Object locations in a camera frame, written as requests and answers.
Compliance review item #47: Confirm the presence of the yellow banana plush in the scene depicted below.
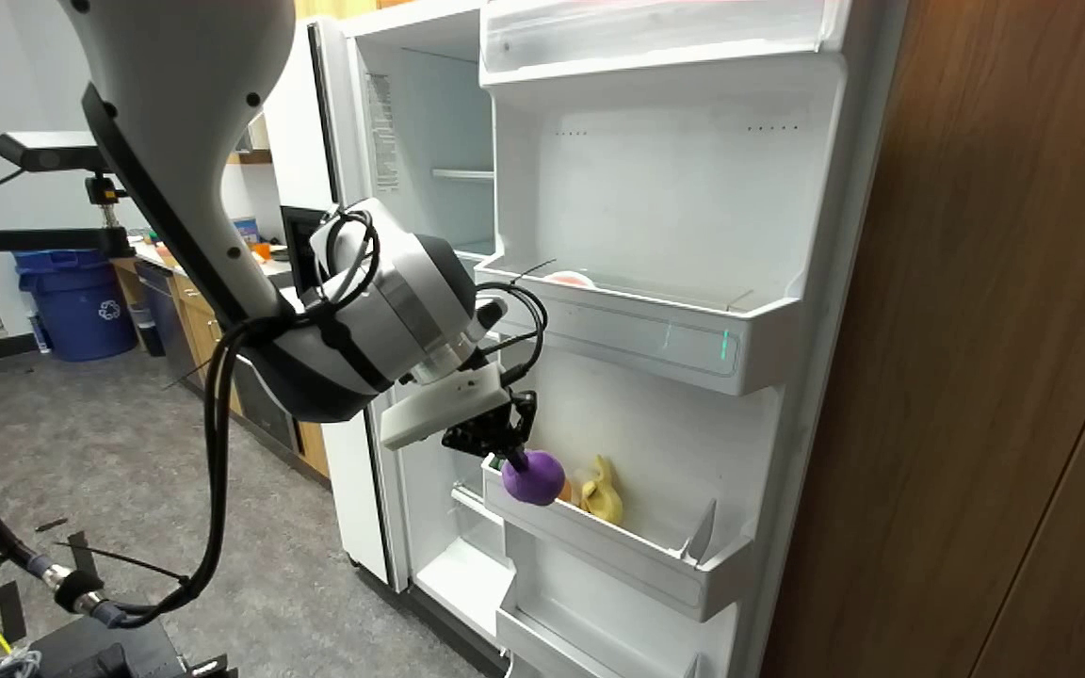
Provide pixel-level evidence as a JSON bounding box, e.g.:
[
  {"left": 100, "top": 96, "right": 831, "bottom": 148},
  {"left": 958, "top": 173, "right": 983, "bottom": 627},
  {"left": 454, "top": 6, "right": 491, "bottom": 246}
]
[{"left": 570, "top": 453, "right": 630, "bottom": 531}]

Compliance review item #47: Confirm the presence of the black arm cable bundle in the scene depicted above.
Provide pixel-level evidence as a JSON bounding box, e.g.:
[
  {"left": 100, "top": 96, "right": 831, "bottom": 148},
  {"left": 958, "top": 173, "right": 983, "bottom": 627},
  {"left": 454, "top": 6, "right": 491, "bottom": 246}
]
[{"left": 0, "top": 307, "right": 271, "bottom": 634}]

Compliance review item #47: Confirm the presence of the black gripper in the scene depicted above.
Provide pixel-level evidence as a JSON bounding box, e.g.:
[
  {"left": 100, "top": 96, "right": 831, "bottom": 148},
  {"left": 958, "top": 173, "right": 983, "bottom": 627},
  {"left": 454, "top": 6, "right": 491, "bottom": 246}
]
[{"left": 442, "top": 388, "right": 544, "bottom": 480}]

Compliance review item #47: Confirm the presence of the black stereo camera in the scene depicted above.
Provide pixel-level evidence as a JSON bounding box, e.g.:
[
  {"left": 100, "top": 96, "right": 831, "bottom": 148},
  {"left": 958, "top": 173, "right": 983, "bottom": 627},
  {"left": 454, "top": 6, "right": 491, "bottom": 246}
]
[{"left": 0, "top": 128, "right": 112, "bottom": 177}]

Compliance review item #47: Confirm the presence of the brown wooden cabinet panel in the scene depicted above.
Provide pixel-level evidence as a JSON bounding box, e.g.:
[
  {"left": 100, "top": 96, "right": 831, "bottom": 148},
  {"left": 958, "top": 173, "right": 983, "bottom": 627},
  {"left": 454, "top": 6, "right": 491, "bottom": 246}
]
[{"left": 762, "top": 0, "right": 1085, "bottom": 678}]

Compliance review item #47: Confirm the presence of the deep white door bin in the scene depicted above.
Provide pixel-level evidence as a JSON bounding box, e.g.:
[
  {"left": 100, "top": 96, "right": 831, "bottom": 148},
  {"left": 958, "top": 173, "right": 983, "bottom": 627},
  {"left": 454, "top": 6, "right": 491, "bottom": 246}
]
[{"left": 473, "top": 254, "right": 809, "bottom": 404}]

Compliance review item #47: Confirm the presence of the white fridge body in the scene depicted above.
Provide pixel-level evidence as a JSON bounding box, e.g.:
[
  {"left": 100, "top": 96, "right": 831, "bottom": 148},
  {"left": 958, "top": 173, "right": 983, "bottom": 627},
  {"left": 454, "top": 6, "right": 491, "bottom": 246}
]
[{"left": 305, "top": 0, "right": 507, "bottom": 663}]

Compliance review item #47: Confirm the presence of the blue recycling bin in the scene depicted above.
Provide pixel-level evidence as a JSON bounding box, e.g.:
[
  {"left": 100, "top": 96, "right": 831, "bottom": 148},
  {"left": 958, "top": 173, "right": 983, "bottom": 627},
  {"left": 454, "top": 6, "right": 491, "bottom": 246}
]
[{"left": 12, "top": 246, "right": 139, "bottom": 367}]

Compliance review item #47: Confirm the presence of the white fridge door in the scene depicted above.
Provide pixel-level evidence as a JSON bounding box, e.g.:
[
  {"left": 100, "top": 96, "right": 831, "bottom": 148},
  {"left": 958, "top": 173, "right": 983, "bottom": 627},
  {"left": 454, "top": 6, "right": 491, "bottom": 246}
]
[{"left": 473, "top": 0, "right": 913, "bottom": 678}]

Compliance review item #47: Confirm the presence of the black tripod stand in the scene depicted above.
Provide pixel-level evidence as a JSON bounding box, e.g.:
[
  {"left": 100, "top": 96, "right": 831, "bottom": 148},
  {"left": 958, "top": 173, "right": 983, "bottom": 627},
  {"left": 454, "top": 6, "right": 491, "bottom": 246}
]
[{"left": 0, "top": 170, "right": 139, "bottom": 259}]

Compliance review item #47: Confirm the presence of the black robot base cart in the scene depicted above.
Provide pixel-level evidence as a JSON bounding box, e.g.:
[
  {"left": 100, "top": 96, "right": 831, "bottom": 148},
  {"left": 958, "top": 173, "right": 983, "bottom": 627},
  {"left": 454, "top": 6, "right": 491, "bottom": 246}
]
[{"left": 0, "top": 612, "right": 242, "bottom": 678}]

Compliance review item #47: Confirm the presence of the lidded white door compartment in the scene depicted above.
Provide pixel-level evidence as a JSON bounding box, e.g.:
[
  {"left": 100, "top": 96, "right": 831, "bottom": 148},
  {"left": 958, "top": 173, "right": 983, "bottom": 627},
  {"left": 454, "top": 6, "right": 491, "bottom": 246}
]
[{"left": 480, "top": 0, "right": 856, "bottom": 92}]

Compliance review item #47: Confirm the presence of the white door bin with divider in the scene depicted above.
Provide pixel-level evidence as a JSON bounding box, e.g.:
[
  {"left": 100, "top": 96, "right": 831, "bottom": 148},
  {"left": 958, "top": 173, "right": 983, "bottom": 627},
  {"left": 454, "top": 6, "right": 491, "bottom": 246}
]
[{"left": 480, "top": 453, "right": 773, "bottom": 630}]

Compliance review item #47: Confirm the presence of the purple plush ball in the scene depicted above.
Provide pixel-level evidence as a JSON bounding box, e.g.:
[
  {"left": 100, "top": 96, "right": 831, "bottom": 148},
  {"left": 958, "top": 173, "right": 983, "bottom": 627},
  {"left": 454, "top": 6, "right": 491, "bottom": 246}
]
[{"left": 498, "top": 450, "right": 570, "bottom": 511}]

